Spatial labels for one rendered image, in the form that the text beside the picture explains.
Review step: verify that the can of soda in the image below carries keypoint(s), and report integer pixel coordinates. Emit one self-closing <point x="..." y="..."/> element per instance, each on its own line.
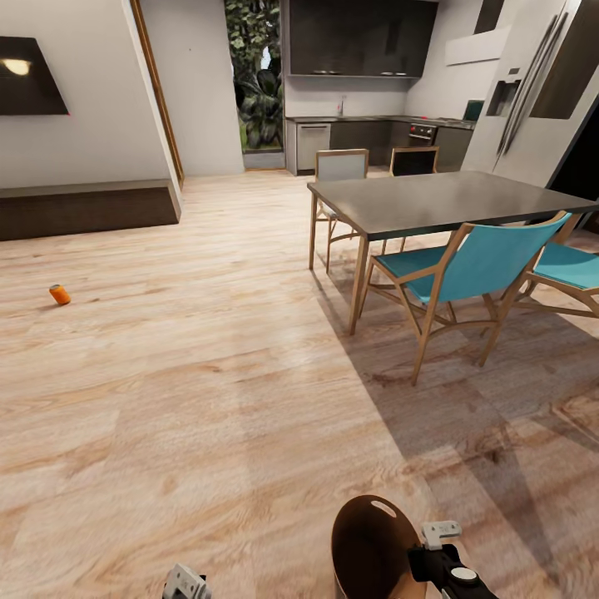
<point x="59" y="294"/>

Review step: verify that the wall mounted tv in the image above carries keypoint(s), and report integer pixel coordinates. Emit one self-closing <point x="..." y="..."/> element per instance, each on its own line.
<point x="26" y="83"/>

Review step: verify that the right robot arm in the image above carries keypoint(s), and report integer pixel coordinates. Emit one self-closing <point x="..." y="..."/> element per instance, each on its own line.
<point x="441" y="565"/>

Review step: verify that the oven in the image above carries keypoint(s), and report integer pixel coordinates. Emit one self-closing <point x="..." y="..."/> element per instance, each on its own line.
<point x="422" y="135"/>

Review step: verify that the range hood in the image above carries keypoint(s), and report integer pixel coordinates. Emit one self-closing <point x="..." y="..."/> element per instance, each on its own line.
<point x="486" y="42"/>

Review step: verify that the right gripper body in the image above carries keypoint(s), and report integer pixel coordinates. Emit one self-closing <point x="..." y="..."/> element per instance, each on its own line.
<point x="423" y="561"/>

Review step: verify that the trash can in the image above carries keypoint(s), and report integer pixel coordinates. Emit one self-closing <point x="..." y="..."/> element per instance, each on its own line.
<point x="369" y="551"/>

